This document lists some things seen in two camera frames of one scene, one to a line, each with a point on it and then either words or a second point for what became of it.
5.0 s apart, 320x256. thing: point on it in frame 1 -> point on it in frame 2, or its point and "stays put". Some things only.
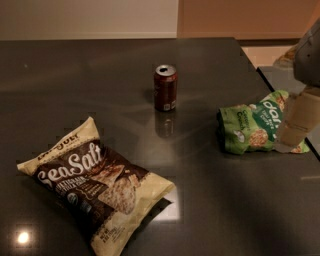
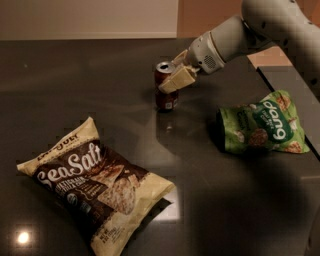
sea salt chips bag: [104, 193] stays put
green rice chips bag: [254, 126] stays put
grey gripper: [309, 58] -> [201, 53]
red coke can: [165, 88] stays put
